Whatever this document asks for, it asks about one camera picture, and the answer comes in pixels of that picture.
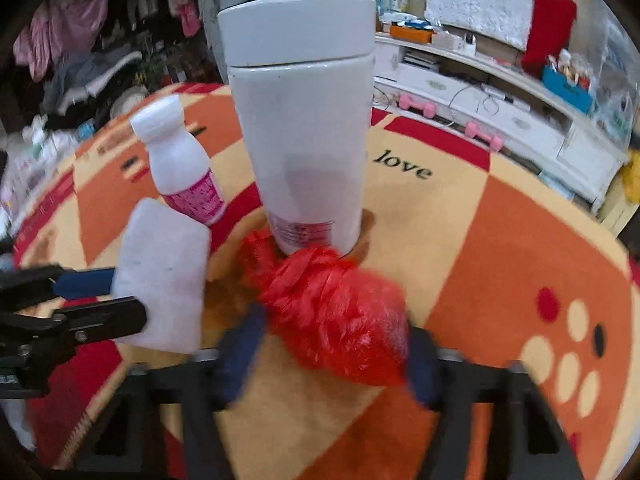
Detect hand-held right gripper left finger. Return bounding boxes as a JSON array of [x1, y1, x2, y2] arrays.
[[75, 305, 269, 480]]

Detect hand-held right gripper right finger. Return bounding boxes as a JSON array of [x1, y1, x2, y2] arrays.
[[404, 327, 587, 480]]

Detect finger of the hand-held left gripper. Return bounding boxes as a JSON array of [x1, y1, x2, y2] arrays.
[[0, 265, 118, 311], [50, 296, 149, 346]]

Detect white foam block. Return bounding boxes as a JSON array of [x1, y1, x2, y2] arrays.
[[110, 197, 211, 351]]

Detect red orange printed blanket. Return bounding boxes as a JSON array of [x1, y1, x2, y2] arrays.
[[10, 82, 640, 480]]

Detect white pill bottle pink label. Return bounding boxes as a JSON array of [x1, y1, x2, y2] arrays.
[[130, 95, 227, 226]]

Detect grey clothes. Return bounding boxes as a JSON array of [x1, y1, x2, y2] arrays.
[[42, 45, 143, 116]]

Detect white thermos bottle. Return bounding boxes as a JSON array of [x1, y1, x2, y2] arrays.
[[217, 0, 377, 256]]

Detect pink dumbbell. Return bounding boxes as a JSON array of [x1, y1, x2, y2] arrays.
[[398, 94, 436, 116], [465, 121, 502, 150]]

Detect pink hanging clothes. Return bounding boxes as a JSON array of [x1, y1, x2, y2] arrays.
[[12, 0, 108, 83]]

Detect white tv cabinet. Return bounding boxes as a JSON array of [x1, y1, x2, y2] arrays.
[[372, 32, 628, 211]]

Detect yellow bag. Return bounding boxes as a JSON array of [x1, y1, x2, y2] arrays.
[[620, 152, 640, 206]]

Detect blue storage box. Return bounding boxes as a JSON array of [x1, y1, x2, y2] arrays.
[[542, 55, 596, 113]]

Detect clear plastic bag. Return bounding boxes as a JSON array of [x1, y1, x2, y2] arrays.
[[595, 75, 633, 141]]

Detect orange box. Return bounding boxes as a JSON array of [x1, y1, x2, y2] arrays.
[[390, 24, 435, 43]]

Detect red cloth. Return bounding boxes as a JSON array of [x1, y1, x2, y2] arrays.
[[520, 0, 578, 78]]

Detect white fluffy cloth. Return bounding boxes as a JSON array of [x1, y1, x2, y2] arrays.
[[425, 0, 538, 53]]

